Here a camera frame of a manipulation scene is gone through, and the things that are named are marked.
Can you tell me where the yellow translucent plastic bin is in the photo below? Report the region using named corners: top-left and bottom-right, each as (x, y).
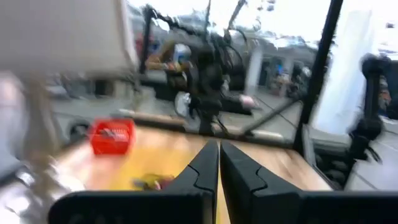
top-left (104, 145), bottom-right (224, 224)

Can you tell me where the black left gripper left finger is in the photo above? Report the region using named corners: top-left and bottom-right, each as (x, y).
top-left (163, 139), bottom-right (220, 224)

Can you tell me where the silver metal lamp base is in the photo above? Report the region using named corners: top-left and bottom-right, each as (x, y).
top-left (0, 71), bottom-right (85, 224)

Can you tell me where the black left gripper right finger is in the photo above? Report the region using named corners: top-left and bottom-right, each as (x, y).
top-left (220, 139), bottom-right (302, 224)

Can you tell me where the black background equipment stand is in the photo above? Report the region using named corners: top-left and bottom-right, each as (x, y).
top-left (141, 0), bottom-right (259, 137)

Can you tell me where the red plastic parts box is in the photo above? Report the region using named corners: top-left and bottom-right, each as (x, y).
top-left (89, 118), bottom-right (137, 156)

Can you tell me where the black aluminium table frame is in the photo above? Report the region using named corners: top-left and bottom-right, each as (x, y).
top-left (133, 0), bottom-right (346, 191)

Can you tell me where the teal braided cable bundle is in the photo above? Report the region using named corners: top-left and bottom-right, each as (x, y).
top-left (132, 173), bottom-right (175, 192)

